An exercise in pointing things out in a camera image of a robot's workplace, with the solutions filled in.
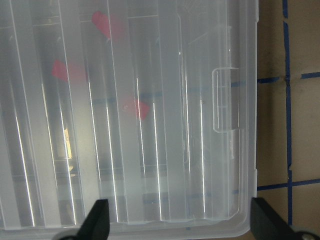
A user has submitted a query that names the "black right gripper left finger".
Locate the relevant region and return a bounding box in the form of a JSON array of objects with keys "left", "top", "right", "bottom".
[{"left": 78, "top": 199, "right": 110, "bottom": 240}]

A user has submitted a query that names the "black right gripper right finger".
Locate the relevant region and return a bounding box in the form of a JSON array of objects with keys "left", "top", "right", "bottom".
[{"left": 250, "top": 197, "right": 294, "bottom": 240}]

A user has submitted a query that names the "clear plastic box lid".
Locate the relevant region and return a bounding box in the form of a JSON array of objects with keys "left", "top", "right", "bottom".
[{"left": 0, "top": 0, "right": 259, "bottom": 240}]

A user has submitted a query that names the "red block lower right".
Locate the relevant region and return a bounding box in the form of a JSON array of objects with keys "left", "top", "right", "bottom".
[{"left": 123, "top": 99, "right": 150, "bottom": 121}]

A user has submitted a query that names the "red block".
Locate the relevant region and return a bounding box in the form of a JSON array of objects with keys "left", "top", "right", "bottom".
[
  {"left": 91, "top": 11, "right": 124, "bottom": 40},
  {"left": 123, "top": 99, "right": 150, "bottom": 121},
  {"left": 51, "top": 60, "right": 88, "bottom": 83}
]

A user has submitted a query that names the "red block middle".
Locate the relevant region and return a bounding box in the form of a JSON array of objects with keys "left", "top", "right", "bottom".
[{"left": 51, "top": 60, "right": 88, "bottom": 83}]

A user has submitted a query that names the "red block upper right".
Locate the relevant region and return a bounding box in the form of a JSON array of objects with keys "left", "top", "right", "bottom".
[{"left": 91, "top": 11, "right": 124, "bottom": 40}]

